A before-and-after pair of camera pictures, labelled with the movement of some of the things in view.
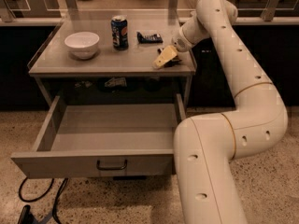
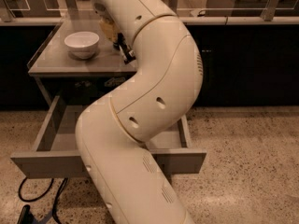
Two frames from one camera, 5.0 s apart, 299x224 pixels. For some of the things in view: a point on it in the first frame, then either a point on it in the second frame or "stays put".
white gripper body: [180, 43] to [108, 30]
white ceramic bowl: [82, 45] stays put
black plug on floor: [26, 217] stays put
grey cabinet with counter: [111, 53] stays put
